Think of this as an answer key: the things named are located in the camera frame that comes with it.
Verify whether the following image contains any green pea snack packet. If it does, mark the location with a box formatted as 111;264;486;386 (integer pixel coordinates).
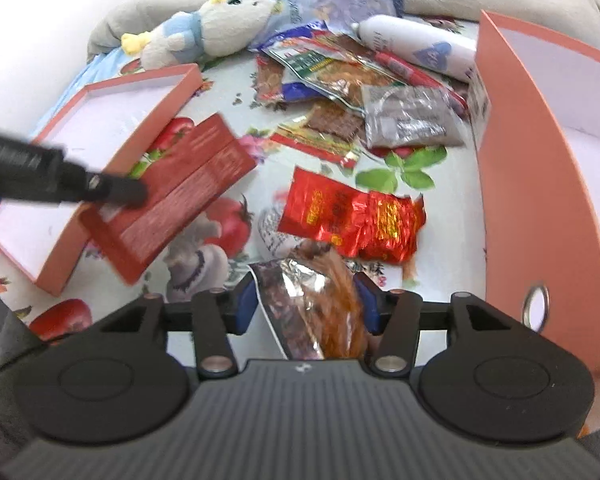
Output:
263;35;404;115

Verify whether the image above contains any red snack box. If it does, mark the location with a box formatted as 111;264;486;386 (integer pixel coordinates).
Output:
80;114;256;285

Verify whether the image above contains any silver brown snack packet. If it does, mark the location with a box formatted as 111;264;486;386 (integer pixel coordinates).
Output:
251;240;368;361

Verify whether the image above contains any white spray bottle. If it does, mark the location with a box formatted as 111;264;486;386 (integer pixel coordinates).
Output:
353;15;477;82

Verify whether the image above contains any white blue plush duck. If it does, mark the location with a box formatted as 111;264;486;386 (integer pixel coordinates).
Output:
121;0;282;70

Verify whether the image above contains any grey clear snack packet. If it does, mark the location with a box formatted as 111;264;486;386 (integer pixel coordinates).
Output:
361;86;466;148

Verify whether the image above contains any red sausage stick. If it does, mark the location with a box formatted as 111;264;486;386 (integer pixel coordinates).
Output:
374;52;468;116

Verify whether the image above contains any pink box lid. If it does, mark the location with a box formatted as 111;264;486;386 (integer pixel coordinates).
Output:
0;64;202;296

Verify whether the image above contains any brown wafer red packet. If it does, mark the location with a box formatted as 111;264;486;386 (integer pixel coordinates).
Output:
270;100;365;170

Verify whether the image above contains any floral tomato bed sheet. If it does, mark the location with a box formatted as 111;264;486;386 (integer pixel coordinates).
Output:
0;53;486;336

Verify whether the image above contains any blue facial tissue pack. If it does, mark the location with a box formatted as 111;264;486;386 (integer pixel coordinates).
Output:
247;0;404;51

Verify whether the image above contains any red foil snack packet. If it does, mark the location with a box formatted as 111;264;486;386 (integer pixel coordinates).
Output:
278;167;426;264

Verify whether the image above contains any blue orange snack packet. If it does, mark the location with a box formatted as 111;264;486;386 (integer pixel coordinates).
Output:
254;21;328;105

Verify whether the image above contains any pink storage box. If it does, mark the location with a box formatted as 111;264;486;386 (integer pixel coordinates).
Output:
469;12;600;375

